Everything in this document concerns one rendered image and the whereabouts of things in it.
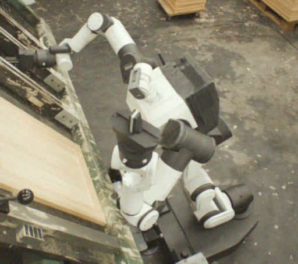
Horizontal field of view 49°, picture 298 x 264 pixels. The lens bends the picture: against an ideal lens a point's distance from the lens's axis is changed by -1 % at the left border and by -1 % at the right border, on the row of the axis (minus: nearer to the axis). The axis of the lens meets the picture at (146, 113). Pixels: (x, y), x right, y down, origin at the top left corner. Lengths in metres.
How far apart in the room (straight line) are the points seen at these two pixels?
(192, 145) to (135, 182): 0.22
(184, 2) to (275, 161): 2.39
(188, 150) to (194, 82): 0.25
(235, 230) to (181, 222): 0.34
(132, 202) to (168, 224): 1.17
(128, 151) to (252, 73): 2.99
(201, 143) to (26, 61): 0.90
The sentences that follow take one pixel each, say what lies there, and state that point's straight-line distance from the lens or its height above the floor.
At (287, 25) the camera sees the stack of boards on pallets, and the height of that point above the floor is 0.08.
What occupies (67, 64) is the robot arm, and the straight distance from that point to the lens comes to 1.57.
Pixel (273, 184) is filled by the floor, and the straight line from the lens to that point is 2.71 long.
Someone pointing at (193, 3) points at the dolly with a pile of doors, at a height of 0.22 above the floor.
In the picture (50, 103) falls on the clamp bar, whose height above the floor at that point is 1.08.
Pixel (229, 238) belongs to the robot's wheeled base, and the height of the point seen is 0.17.
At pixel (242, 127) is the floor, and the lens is 3.03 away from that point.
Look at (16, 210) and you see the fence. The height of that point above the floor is 1.32.
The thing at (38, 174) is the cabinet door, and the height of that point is 1.18.
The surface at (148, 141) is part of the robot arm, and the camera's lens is 0.71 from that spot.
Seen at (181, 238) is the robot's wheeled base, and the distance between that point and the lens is 2.12.
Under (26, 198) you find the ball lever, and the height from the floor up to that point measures 1.45.
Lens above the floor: 2.11
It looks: 44 degrees down
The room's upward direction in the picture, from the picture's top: straight up
